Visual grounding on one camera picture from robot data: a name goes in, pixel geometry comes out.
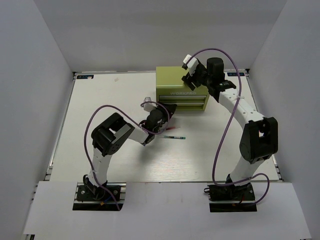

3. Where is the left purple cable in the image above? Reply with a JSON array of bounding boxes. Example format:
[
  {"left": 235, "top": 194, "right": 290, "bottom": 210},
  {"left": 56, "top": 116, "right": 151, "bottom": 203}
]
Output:
[{"left": 83, "top": 98, "right": 175, "bottom": 210}]

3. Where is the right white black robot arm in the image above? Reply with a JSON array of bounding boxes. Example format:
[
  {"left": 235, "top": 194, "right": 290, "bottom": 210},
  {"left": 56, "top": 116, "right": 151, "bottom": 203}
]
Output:
[{"left": 182, "top": 54, "right": 278, "bottom": 200}]

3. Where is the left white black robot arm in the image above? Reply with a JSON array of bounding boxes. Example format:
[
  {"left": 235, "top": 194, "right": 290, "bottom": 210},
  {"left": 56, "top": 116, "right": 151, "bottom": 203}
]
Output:
[{"left": 83, "top": 97, "right": 177, "bottom": 200}]

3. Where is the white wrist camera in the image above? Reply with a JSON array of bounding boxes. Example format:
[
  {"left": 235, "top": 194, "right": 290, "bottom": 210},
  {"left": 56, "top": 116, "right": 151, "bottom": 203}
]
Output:
[
  {"left": 140, "top": 97, "right": 157, "bottom": 113},
  {"left": 182, "top": 54, "right": 199, "bottom": 76}
]

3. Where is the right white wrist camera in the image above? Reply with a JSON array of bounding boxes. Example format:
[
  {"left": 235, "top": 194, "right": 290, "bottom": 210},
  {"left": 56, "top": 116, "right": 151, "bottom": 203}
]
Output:
[{"left": 182, "top": 54, "right": 199, "bottom": 76}]

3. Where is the left corner label sticker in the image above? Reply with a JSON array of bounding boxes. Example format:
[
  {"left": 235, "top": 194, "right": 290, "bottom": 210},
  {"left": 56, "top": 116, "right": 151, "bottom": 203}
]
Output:
[{"left": 76, "top": 74, "right": 94, "bottom": 80}]

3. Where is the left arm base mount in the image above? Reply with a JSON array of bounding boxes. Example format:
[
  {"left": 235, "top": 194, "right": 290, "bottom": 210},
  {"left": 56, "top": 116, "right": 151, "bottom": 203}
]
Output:
[{"left": 72, "top": 183, "right": 126, "bottom": 212}]

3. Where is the green refill pen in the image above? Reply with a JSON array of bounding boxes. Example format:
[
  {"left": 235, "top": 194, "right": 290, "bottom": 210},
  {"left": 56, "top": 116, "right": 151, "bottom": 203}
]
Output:
[{"left": 163, "top": 135, "right": 186, "bottom": 140}]

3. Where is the green metal drawer toolbox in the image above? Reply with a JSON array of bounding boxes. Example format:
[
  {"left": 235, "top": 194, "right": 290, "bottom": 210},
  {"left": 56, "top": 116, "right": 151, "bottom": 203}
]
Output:
[{"left": 155, "top": 66, "right": 209, "bottom": 111}]

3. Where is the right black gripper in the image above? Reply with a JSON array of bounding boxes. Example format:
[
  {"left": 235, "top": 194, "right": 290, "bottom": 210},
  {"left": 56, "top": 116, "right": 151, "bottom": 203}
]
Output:
[{"left": 182, "top": 62, "right": 213, "bottom": 91}]

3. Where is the right corner label sticker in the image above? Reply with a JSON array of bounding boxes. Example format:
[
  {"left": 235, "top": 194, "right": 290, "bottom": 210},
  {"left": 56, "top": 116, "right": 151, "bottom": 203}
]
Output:
[{"left": 227, "top": 72, "right": 245, "bottom": 77}]

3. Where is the corner label sticker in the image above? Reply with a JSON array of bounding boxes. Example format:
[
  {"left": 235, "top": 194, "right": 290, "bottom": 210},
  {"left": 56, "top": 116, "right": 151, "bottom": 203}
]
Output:
[
  {"left": 76, "top": 74, "right": 94, "bottom": 80},
  {"left": 227, "top": 72, "right": 245, "bottom": 77}
]

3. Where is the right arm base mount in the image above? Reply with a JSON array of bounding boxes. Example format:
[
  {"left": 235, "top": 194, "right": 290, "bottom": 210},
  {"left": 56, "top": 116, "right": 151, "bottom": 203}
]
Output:
[{"left": 203, "top": 183, "right": 257, "bottom": 213}]

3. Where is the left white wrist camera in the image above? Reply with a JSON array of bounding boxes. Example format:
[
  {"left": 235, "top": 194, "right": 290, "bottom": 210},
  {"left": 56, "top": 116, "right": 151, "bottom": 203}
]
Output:
[{"left": 140, "top": 97, "right": 157, "bottom": 113}]

